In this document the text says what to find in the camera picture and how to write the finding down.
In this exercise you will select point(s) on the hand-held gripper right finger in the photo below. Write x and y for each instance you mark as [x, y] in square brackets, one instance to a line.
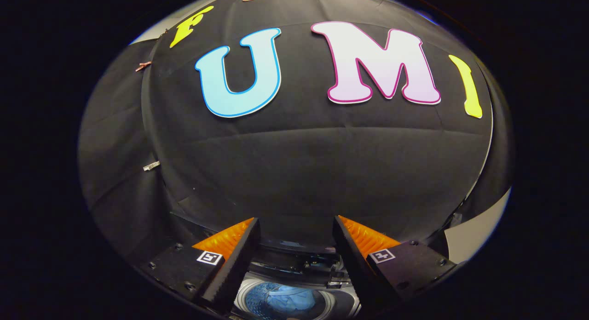
[356, 269]

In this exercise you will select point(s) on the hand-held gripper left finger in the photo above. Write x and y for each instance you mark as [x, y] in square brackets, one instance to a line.
[234, 269]

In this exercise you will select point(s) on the grey washing machine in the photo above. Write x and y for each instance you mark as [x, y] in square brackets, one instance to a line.
[341, 302]

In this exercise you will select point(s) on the light blue polo shirt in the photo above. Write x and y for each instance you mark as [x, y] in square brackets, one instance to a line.
[285, 301]

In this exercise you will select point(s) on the black backdrop cloth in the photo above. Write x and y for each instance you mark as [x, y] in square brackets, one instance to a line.
[294, 173]

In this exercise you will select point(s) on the light grey flat surface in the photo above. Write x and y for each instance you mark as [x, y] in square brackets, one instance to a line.
[478, 232]

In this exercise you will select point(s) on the silver cloth clip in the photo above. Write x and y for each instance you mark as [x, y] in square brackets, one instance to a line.
[151, 165]

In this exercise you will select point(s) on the copper cloth clip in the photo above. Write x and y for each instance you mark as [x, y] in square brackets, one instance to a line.
[143, 65]

